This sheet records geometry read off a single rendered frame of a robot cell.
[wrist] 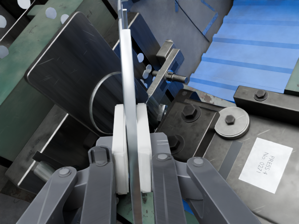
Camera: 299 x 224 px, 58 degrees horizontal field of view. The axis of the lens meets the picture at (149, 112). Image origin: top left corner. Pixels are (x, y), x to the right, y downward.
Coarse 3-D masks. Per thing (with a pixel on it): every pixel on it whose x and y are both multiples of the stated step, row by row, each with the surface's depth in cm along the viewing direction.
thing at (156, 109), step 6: (150, 96) 61; (150, 102) 61; (156, 102) 63; (150, 108) 62; (156, 108) 63; (150, 114) 62; (156, 114) 64; (150, 120) 63; (156, 120) 65; (150, 126) 63; (156, 126) 65; (150, 132) 64
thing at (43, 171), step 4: (40, 164) 51; (44, 164) 51; (48, 164) 51; (36, 168) 51; (40, 168) 51; (44, 168) 50; (48, 168) 50; (52, 168) 50; (56, 168) 51; (36, 172) 51; (40, 172) 50; (44, 172) 50; (48, 172) 49; (52, 172) 49; (40, 176) 50; (44, 176) 49; (48, 176) 49; (44, 180) 49
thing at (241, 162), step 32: (160, 128) 46; (192, 128) 43; (224, 128) 43; (256, 128) 42; (288, 128) 40; (224, 160) 41; (256, 160) 39; (288, 160) 37; (256, 192) 37; (288, 192) 35
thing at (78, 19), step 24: (72, 24) 42; (48, 48) 40; (72, 48) 43; (96, 48) 46; (48, 72) 41; (72, 72) 44; (96, 72) 48; (120, 72) 51; (48, 96) 42; (72, 96) 45; (96, 96) 48; (120, 96) 53; (144, 96) 59; (96, 120) 50
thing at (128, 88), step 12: (120, 0) 19; (120, 12) 19; (120, 24) 18; (120, 36) 18; (120, 48) 18; (132, 60) 18; (132, 72) 18; (132, 84) 18; (132, 96) 18; (132, 108) 18; (132, 120) 18; (132, 132) 18; (132, 144) 18; (132, 156) 18; (132, 168) 19; (132, 180) 19; (132, 192) 20; (132, 204) 21
